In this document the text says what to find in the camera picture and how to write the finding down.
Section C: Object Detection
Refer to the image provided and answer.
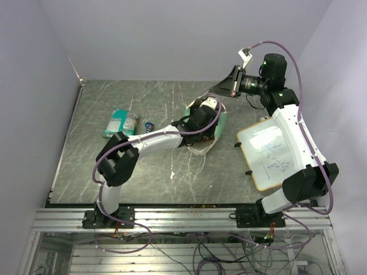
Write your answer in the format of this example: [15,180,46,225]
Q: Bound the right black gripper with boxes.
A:
[209,65,268,99]

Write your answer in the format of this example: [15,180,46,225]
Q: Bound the green printed paper bag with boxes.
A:
[183,91,229,184]

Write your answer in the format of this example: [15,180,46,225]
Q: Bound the blue snack packet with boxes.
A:
[145,122,155,133]

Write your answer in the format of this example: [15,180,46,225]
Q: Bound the green snack packet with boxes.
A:
[103,108,140,139]

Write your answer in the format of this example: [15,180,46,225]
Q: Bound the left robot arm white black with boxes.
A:
[92,103,227,227]

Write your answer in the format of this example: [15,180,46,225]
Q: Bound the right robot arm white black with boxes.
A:
[210,49,339,228]

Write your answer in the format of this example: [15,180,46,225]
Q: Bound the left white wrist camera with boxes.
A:
[201,96,217,110]

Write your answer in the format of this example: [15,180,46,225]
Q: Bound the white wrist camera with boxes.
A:
[238,47,253,70]
[201,96,217,110]

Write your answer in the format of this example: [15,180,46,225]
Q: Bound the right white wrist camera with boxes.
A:
[238,47,253,70]

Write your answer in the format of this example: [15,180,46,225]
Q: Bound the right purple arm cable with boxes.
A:
[248,40,334,249]

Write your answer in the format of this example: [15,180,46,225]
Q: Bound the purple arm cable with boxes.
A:
[91,93,223,254]
[248,40,334,249]

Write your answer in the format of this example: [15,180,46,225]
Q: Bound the white whiteboard wooden frame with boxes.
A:
[237,118,295,191]

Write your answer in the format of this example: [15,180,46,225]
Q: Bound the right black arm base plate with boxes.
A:
[229,204,286,229]

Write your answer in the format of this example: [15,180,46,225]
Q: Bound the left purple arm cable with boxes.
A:
[91,93,223,254]

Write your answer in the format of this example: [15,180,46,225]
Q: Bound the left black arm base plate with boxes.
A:
[82,206,135,229]

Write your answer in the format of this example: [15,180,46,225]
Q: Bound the loose cables under table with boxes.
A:
[94,219,316,275]

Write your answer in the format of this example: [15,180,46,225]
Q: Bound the aluminium extrusion rail frame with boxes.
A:
[18,205,346,274]

